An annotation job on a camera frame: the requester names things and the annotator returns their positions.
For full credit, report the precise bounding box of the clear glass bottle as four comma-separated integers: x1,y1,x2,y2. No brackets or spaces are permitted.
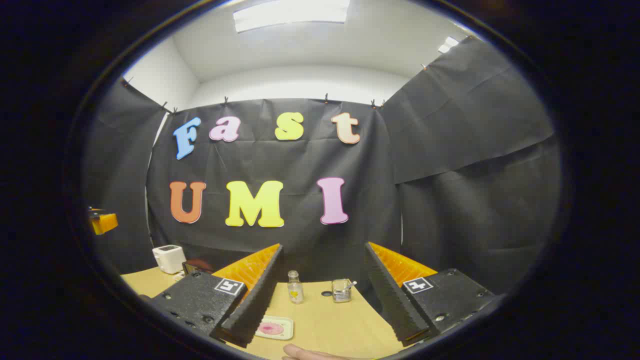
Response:
287,270,304,305

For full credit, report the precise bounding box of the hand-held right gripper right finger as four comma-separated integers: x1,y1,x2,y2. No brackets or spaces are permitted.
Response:
364,242,497,347

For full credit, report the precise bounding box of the black electric oven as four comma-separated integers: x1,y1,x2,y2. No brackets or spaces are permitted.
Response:
181,258,221,277

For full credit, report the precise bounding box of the white square plate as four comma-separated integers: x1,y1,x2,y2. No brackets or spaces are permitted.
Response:
254,315,295,341

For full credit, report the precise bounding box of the metal wire basket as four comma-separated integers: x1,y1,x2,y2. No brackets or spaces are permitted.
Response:
331,278,352,304

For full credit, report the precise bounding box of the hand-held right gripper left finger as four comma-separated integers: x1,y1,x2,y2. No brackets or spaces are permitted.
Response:
149,243,285,349

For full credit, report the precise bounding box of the white toaster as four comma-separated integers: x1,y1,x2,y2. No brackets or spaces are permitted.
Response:
152,244,187,275

